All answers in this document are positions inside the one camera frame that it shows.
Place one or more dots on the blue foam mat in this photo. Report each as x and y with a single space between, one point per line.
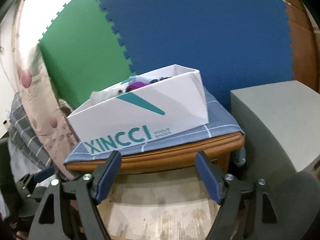
200 30

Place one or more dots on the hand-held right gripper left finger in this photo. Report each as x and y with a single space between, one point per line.
108 177

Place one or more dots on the purple underwear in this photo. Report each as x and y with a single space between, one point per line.
136 86

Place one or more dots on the grey cabinet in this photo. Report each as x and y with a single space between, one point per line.
270 120

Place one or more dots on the blue plaid bedding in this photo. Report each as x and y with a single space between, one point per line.
22 135

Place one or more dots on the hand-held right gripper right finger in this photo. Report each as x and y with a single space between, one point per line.
208 177

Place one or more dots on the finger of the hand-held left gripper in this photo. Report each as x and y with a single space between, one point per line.
45 175

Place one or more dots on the white shoe box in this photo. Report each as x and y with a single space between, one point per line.
140 115

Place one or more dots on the brown cardboard sheet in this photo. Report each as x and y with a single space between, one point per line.
302 42

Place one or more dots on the green foam mat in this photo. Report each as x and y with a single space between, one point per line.
87 42

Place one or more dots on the wooden nightstand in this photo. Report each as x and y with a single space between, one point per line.
175 155

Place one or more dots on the blue checked cloth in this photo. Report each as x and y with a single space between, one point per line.
220 115

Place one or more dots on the pink floral curtain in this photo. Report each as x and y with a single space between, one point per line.
30 55

